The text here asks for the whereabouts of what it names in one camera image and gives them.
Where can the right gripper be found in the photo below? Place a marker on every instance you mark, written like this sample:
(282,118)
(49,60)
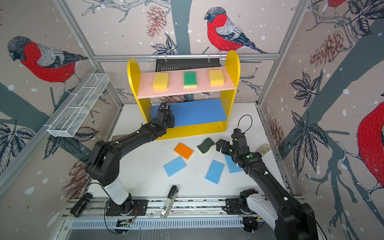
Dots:
(225,145)

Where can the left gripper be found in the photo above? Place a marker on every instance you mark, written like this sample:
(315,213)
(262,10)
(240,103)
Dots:
(172,121)

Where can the dark green wavy sponge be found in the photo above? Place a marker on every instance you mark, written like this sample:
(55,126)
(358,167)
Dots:
(206,145)

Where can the orange sponge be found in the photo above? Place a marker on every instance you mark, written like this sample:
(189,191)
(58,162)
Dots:
(184,151)

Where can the green yellow sponge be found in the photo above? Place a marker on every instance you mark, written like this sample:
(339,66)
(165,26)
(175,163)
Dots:
(190,80)

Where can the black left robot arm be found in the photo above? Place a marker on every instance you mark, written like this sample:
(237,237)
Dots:
(104,163)

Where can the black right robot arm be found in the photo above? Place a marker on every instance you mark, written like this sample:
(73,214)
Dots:
(290,219)

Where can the blue lower shelf board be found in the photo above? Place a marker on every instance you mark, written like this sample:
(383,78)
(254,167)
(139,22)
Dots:
(198,112)

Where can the pink upper shelf board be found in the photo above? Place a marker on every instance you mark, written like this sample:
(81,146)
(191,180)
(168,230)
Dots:
(176,83)

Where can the light blue sponge right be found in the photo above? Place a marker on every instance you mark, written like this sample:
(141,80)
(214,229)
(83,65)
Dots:
(232,167)

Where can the light blue sponge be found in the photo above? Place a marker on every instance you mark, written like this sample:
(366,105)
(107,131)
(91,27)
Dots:
(214,172)
(232,167)
(174,166)

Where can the light blue sponge middle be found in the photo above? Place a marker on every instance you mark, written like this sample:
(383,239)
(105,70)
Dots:
(214,172)

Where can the seasoning jar right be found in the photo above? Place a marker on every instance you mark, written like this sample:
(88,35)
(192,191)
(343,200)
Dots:
(264,149)

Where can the seasoning jar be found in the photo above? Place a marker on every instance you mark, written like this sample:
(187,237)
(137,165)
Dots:
(264,149)
(117,137)

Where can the light blue sponge left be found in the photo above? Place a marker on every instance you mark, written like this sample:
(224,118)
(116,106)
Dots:
(174,166)

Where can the seasoning jar left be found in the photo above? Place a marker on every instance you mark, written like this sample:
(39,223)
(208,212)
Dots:
(117,137)

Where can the black vent panel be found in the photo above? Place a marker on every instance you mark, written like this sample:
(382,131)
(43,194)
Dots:
(163,65)

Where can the black silver handheld tool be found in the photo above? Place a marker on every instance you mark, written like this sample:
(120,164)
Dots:
(169,202)

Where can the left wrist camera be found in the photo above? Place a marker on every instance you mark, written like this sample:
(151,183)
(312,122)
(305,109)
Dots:
(163,106)

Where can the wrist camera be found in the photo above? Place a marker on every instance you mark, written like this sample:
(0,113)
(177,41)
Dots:
(163,106)
(237,131)

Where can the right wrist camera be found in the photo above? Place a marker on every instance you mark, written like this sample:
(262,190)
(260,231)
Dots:
(237,131)

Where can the yellow shelf frame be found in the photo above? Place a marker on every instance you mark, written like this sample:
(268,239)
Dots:
(149,111)

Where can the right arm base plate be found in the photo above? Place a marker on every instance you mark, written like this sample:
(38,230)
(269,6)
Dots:
(235,206)

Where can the perforated aluminium rail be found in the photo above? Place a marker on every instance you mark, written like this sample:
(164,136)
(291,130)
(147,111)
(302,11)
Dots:
(157,224)

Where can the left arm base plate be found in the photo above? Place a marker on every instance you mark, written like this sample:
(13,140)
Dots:
(131,208)

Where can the white wire mesh basket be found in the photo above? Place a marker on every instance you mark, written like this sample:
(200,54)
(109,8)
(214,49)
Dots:
(81,102)

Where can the black clamp handle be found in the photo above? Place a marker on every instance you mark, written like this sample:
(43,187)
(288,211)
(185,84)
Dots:
(81,205)

